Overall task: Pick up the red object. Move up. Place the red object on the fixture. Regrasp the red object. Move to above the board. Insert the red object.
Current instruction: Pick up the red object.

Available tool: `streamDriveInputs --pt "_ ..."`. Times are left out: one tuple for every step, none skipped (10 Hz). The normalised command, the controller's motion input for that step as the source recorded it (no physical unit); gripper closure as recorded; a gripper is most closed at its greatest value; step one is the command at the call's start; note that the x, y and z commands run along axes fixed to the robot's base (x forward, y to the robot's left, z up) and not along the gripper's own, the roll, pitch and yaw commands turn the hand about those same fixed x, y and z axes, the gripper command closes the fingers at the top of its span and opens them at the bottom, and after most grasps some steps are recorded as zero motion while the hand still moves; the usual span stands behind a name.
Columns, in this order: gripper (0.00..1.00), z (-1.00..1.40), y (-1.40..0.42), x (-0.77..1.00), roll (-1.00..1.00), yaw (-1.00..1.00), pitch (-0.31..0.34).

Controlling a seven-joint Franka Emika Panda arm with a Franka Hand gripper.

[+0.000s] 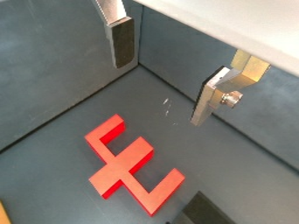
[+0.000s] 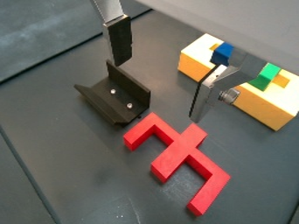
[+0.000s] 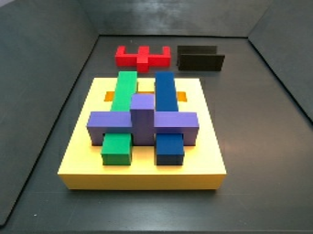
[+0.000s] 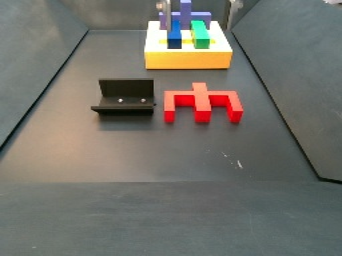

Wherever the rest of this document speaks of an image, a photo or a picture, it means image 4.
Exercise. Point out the red E-shaped block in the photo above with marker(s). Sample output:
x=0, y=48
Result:
x=202, y=99

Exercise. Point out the green block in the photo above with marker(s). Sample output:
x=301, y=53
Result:
x=200, y=37

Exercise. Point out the blue block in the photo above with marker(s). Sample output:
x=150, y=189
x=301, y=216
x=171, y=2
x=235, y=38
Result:
x=174, y=36

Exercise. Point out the purple cross block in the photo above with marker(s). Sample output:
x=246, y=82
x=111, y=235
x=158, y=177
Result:
x=184, y=15

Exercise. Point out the black angle bracket holder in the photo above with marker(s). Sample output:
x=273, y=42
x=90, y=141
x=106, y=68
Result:
x=126, y=96

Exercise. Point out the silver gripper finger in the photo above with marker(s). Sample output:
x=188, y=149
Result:
x=163, y=6
x=235, y=5

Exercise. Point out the yellow wooden base board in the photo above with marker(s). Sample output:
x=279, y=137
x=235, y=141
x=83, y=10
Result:
x=186, y=58

